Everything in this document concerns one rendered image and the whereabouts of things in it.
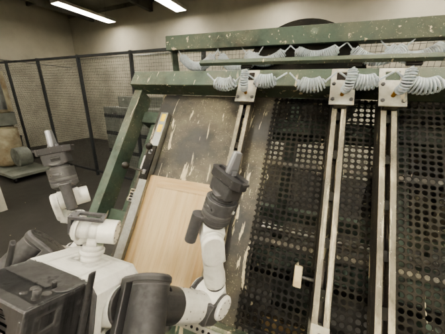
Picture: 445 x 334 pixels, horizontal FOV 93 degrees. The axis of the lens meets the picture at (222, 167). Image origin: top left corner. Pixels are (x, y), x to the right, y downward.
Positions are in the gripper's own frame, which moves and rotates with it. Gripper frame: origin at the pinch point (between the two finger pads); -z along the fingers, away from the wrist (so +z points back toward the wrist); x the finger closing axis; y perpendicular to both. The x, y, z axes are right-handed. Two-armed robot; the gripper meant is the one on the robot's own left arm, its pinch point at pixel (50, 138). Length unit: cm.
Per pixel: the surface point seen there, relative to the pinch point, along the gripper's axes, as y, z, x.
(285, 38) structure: -43, -40, 125
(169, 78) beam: -46, -27, 48
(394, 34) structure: -13, -24, 172
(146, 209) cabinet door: -26, 42, 21
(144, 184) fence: -30.4, 29.1, 21.6
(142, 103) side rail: -61, -19, 28
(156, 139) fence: -40, 6, 33
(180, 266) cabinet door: -5, 67, 33
